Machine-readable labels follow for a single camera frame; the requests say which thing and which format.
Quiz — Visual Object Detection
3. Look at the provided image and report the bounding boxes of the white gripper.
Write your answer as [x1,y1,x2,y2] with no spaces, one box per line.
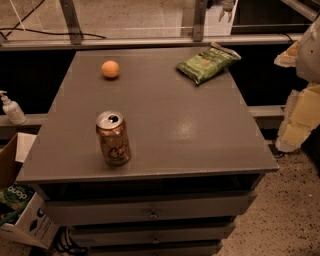
[274,41,320,153]

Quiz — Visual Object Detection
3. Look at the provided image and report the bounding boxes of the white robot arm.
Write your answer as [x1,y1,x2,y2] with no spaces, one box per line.
[274,17,320,153]

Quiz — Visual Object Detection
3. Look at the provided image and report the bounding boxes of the green chip bag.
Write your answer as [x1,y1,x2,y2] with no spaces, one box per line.
[176,42,241,85]

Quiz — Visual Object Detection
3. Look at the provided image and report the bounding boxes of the grey drawer cabinet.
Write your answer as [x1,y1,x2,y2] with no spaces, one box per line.
[18,48,277,256]

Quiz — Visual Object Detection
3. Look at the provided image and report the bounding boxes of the top cabinet drawer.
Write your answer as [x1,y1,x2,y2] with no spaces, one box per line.
[42,191,257,226]

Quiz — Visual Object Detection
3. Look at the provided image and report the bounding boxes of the cabinet drawer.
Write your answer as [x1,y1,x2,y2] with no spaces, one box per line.
[71,222,235,247]
[42,191,257,226]

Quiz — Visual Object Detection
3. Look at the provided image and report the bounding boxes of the orange fruit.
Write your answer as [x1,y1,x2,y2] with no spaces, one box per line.
[101,61,120,79]

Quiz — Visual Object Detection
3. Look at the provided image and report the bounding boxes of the opened soda can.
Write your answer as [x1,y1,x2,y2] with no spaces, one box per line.
[96,110,131,166]

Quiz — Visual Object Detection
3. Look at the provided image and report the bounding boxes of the middle cabinet drawer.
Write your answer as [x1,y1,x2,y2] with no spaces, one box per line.
[71,222,235,247]

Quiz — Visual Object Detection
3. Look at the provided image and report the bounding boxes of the white pump bottle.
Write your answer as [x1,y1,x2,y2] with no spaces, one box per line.
[0,90,27,125]

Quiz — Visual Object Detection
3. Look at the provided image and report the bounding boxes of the brown cardboard box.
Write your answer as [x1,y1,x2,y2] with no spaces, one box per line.
[0,135,19,188]

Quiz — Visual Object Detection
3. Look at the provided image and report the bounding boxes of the white printed cardboard box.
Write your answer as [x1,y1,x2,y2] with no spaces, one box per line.
[0,193,59,249]

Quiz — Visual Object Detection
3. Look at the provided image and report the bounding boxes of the green packet in box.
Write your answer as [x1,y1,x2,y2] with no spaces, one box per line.
[0,184,34,210]

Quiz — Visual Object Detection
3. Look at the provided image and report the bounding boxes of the grey metal frame rail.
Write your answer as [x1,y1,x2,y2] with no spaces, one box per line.
[0,33,302,51]

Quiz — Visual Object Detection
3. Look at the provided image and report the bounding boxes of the black cable on floor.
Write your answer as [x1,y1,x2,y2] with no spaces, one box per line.
[0,0,108,40]

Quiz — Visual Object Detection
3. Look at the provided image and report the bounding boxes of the black cables under cabinet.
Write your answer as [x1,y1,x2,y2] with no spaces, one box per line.
[53,226,89,256]

